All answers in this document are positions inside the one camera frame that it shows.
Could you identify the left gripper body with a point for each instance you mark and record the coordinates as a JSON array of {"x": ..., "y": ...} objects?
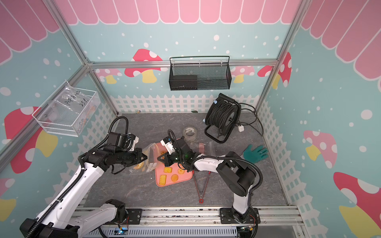
[{"x": 129, "y": 158}]

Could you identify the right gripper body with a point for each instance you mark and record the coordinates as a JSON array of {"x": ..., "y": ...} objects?
[{"x": 173, "y": 158}]

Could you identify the clear resealable bag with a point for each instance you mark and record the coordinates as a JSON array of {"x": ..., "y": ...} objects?
[{"x": 148, "y": 165}]

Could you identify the red metal tongs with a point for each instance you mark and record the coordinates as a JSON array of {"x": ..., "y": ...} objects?
[{"x": 201, "y": 191}]

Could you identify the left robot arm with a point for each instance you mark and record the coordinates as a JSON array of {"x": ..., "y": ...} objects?
[{"x": 56, "y": 220}]

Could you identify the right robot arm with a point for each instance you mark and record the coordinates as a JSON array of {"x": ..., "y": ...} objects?
[{"x": 241, "y": 176}]

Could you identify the small clear zip bag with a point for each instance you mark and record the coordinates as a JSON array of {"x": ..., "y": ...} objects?
[{"x": 203, "y": 147}]

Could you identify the clear tape roll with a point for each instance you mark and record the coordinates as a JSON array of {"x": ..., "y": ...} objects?
[{"x": 189, "y": 134}]

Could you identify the pink plastic tray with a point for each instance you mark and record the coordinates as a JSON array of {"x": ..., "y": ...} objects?
[{"x": 169, "y": 171}]

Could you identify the round cookie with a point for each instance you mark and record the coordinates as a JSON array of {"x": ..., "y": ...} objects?
[{"x": 174, "y": 178}]

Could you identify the rectangular cracker cookie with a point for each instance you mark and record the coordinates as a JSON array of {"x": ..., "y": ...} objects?
[{"x": 162, "y": 180}]

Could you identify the white power plug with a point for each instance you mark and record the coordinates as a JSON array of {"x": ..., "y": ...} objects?
[{"x": 241, "y": 128}]

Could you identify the green rubber glove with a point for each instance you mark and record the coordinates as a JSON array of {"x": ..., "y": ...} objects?
[{"x": 255, "y": 155}]

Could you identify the black cable reel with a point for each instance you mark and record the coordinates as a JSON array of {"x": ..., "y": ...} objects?
[{"x": 223, "y": 114}]

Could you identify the clear wire wall basket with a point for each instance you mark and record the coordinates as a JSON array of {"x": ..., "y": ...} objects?
[{"x": 67, "y": 110}]

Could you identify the black mesh wall basket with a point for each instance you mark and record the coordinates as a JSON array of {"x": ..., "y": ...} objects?
[{"x": 200, "y": 73}]

